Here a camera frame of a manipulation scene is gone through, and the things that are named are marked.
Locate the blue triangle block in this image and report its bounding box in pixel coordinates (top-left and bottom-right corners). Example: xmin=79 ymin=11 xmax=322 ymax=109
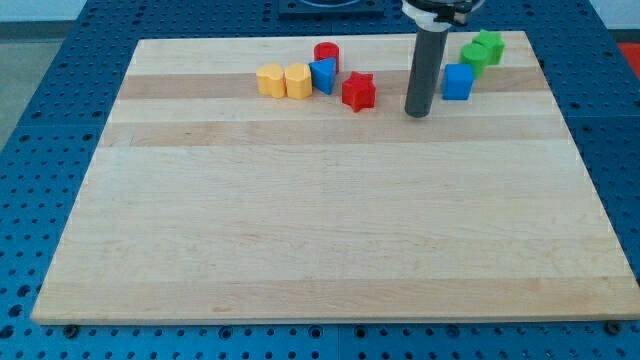
xmin=309 ymin=57 xmax=336 ymax=95

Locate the green star block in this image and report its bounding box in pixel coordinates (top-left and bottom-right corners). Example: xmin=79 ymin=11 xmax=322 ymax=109
xmin=472 ymin=29 xmax=505 ymax=65

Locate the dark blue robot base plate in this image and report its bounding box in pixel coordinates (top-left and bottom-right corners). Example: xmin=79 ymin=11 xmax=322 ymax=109
xmin=274 ymin=0 xmax=384 ymax=19

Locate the yellow heart block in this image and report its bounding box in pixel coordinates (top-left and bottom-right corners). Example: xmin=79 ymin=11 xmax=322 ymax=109
xmin=256 ymin=64 xmax=286 ymax=98

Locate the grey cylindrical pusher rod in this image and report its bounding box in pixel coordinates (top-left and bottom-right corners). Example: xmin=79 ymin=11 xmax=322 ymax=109
xmin=404 ymin=29 xmax=448 ymax=118

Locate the green cylinder block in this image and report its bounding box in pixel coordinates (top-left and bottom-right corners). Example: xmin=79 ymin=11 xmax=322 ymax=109
xmin=460 ymin=43 xmax=490 ymax=79

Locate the blue cube block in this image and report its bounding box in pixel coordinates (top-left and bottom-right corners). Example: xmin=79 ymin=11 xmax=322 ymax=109
xmin=441 ymin=64 xmax=474 ymax=100

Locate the yellow hexagon block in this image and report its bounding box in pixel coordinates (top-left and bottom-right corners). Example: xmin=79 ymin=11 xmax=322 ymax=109
xmin=284 ymin=63 xmax=313 ymax=100

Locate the wooden board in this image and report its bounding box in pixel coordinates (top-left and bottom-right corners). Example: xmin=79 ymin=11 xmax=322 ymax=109
xmin=31 ymin=31 xmax=639 ymax=325

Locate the red cylinder block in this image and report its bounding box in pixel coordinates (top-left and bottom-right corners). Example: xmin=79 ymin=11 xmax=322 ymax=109
xmin=313 ymin=42 xmax=340 ymax=73

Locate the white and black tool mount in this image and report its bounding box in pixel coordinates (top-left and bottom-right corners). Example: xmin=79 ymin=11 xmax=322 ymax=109
xmin=401 ymin=0 xmax=485 ymax=32

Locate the red star block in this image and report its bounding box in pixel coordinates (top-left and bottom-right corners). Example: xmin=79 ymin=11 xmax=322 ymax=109
xmin=341 ymin=71 xmax=376 ymax=112

